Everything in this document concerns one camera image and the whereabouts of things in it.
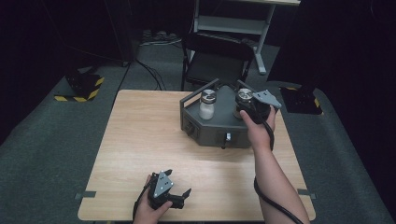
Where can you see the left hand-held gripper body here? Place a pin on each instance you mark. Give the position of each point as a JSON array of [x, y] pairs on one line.
[[162, 186]]

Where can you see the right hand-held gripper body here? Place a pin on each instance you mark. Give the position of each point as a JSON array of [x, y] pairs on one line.
[[264, 99]]

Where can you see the glass pepper shaker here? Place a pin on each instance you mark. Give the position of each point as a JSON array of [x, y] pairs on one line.
[[245, 93]]

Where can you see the dark grey corner rack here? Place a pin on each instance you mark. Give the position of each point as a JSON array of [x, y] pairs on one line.
[[222, 130]]

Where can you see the glass salt shaker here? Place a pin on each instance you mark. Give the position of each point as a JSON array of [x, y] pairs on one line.
[[207, 107]]

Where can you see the person's left hand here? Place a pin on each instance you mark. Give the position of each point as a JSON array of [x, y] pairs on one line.
[[149, 216]]

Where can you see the person's right hand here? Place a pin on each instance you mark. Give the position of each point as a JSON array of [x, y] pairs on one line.
[[260, 133]]

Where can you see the black yellow striped stand base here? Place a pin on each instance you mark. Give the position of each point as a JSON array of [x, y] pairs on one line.
[[82, 85], [300, 101]]

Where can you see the black folding chair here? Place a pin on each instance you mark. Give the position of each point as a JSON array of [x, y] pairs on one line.
[[214, 65]]

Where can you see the grey tape strip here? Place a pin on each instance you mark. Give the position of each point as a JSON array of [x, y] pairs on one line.
[[306, 193], [85, 194]]

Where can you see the black curtain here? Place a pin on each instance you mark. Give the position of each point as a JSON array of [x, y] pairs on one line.
[[342, 40]]

